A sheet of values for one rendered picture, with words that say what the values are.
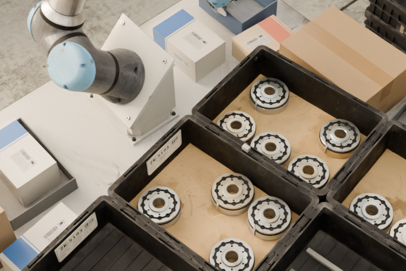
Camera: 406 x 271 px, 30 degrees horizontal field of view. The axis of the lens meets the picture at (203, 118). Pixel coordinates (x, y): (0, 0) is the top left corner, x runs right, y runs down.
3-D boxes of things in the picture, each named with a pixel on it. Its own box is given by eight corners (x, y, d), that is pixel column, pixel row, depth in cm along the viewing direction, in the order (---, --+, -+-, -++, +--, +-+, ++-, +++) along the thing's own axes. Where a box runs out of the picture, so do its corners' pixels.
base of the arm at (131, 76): (93, 86, 211) (68, 81, 203) (118, 38, 207) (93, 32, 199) (127, 114, 203) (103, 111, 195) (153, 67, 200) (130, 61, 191)
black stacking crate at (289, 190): (110, 218, 183) (104, 192, 174) (189, 140, 197) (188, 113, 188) (240, 316, 168) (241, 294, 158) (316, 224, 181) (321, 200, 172)
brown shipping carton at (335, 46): (276, 79, 223) (280, 43, 211) (326, 42, 232) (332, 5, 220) (354, 140, 210) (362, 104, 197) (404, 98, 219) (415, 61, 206)
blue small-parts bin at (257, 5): (198, 5, 240) (197, -11, 235) (232, -16, 246) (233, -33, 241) (241, 40, 231) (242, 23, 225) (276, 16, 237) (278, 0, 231)
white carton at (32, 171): (-17, 160, 207) (-25, 141, 200) (20, 136, 212) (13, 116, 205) (24, 207, 198) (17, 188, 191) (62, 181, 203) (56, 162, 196)
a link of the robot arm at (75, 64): (96, 104, 197) (59, 99, 185) (72, 68, 202) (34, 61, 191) (124, 71, 192) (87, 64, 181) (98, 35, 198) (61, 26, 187)
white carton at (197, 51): (151, 46, 233) (150, 26, 225) (181, 27, 237) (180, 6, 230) (196, 82, 223) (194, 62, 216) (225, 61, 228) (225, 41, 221)
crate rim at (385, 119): (188, 117, 190) (188, 111, 188) (260, 48, 203) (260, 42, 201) (321, 203, 174) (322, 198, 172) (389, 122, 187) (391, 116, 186)
